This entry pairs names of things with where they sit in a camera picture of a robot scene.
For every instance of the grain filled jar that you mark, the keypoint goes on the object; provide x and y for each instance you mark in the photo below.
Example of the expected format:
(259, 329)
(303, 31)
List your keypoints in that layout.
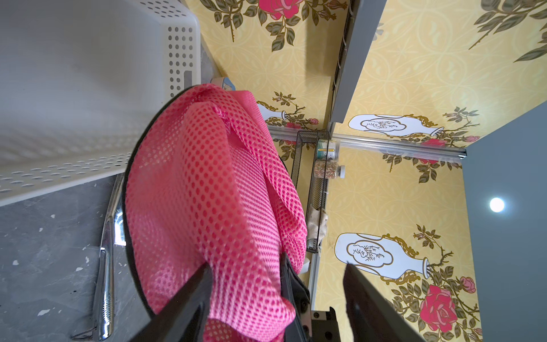
(327, 169)

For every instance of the white lid jar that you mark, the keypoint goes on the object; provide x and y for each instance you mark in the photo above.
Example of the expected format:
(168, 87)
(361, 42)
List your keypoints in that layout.
(327, 150)

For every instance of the black wire wall basket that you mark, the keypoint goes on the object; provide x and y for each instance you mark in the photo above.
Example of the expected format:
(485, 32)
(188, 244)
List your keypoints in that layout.
(302, 172)

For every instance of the decorated rectangular tray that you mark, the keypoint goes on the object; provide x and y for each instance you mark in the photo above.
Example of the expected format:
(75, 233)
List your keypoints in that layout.
(224, 83)

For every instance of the pink mesh laundry bag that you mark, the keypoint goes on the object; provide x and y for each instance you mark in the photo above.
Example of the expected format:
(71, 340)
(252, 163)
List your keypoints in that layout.
(205, 185)

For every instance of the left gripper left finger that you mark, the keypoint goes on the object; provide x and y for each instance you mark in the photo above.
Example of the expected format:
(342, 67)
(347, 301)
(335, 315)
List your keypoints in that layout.
(185, 316)

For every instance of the beige cloth in basket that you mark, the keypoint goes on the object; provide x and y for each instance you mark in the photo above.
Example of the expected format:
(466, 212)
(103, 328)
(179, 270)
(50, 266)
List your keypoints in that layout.
(316, 225)

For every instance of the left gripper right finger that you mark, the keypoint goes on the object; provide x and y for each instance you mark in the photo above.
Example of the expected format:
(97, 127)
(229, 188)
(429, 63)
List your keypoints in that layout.
(370, 315)

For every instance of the white plastic basket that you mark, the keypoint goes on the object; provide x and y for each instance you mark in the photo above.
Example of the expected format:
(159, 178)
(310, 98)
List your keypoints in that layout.
(80, 82)

